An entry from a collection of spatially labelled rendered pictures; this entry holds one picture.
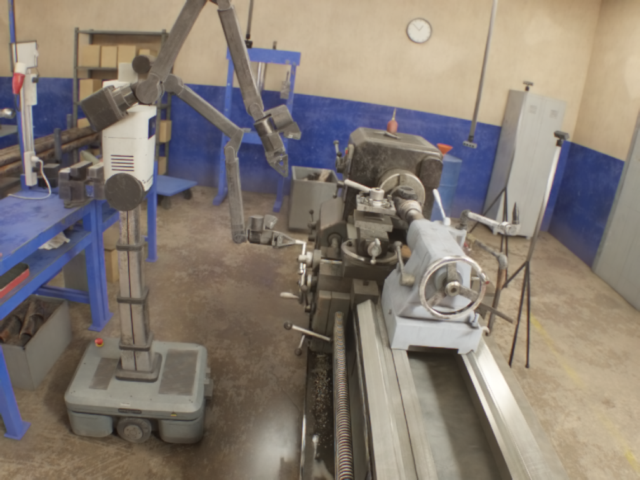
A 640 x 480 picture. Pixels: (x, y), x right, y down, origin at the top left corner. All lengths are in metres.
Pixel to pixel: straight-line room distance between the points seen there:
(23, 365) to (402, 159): 2.33
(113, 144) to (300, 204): 3.12
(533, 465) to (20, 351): 2.28
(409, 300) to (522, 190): 4.57
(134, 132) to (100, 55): 4.44
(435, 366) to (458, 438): 0.37
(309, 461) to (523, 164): 4.86
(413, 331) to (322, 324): 0.53
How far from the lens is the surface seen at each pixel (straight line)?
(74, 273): 3.42
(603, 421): 3.18
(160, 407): 2.11
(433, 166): 2.57
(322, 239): 2.71
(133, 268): 1.97
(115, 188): 1.80
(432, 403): 1.56
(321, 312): 1.91
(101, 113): 1.59
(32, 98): 3.01
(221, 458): 2.22
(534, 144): 5.92
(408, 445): 1.23
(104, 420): 2.25
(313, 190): 4.60
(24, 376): 2.66
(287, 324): 1.90
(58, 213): 2.58
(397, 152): 2.57
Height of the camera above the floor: 1.68
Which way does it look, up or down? 22 degrees down
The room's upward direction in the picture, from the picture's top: 8 degrees clockwise
